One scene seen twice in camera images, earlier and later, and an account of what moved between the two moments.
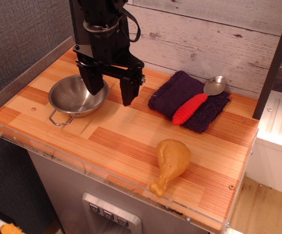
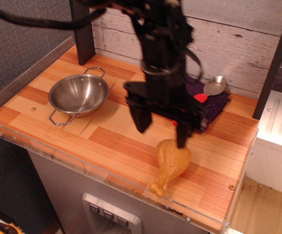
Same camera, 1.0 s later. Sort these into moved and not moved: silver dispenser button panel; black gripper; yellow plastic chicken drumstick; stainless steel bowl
Moved: black gripper
Not moved: yellow plastic chicken drumstick; silver dispenser button panel; stainless steel bowl
